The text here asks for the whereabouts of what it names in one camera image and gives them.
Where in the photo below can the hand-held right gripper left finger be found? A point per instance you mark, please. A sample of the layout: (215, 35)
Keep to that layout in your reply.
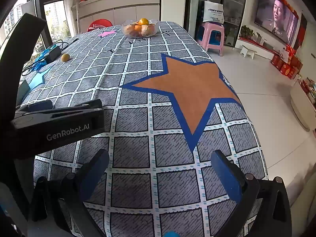
(95, 175)

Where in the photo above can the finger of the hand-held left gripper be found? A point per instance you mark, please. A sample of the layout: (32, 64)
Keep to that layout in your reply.
(74, 106)

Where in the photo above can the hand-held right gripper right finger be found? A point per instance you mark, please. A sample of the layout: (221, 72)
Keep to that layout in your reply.
(227, 177)

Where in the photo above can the white tray with green rim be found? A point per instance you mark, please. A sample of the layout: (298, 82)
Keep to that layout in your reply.
(23, 90)

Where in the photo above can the clear glass bowl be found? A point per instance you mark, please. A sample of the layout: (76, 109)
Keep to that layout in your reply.
(140, 30)

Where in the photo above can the small brown longan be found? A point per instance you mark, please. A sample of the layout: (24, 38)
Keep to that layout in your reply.
(65, 57)

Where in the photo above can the black power adapter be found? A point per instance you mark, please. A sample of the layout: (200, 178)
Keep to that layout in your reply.
(54, 52)

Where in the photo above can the grey checked star tablecloth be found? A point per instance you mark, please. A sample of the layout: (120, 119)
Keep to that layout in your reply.
(148, 153)

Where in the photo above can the white round appliance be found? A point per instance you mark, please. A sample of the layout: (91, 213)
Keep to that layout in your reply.
(301, 103)

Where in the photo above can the dried husk physalis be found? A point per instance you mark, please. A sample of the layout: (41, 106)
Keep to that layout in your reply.
(146, 30)

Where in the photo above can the white counter cabinet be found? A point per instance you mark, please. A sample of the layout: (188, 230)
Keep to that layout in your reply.
(118, 9)

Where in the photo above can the small mandarin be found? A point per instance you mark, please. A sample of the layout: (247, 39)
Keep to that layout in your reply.
(143, 21)

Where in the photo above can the red gift box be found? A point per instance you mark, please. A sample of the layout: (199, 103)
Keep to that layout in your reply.
(277, 61)
(289, 71)

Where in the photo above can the small white step stool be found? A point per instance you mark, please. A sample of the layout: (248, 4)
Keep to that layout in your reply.
(248, 50)

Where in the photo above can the white television console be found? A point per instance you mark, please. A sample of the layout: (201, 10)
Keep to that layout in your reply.
(261, 45)

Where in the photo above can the red and white gift bag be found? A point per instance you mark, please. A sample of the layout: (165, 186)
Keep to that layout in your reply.
(286, 53)

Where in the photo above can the pink plastic stool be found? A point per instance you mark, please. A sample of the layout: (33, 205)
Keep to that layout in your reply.
(212, 33)

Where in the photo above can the potted green plant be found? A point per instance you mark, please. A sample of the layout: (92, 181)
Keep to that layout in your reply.
(246, 32)

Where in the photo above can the white shopping bag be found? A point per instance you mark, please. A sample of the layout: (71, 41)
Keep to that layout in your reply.
(213, 11)

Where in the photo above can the wall television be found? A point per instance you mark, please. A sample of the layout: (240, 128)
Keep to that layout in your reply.
(275, 17)

